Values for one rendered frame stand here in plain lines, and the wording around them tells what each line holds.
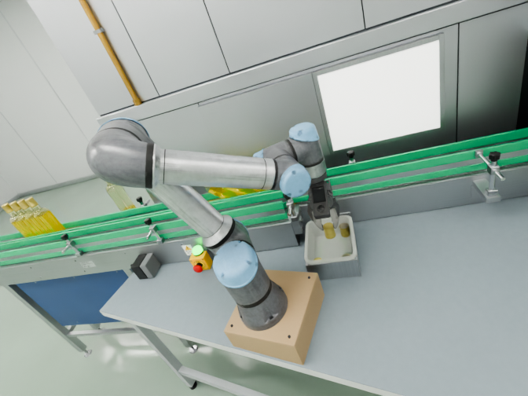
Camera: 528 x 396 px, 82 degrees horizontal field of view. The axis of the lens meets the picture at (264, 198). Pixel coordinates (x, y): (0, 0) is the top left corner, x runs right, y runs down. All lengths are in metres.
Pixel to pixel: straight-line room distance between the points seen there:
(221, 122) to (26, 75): 4.85
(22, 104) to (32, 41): 1.08
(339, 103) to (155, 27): 0.73
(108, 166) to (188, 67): 0.73
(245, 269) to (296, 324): 0.22
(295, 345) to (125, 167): 0.59
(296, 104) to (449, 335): 0.88
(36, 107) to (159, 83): 4.80
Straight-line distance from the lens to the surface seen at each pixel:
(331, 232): 1.02
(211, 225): 0.87
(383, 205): 1.25
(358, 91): 1.23
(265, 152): 0.83
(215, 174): 0.66
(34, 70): 5.80
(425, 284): 1.07
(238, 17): 1.23
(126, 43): 1.40
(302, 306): 0.93
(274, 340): 0.90
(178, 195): 0.82
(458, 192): 1.29
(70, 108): 5.71
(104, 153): 0.68
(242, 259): 0.80
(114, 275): 1.76
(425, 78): 1.27
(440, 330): 0.98
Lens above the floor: 1.58
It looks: 31 degrees down
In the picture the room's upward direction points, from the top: 21 degrees counter-clockwise
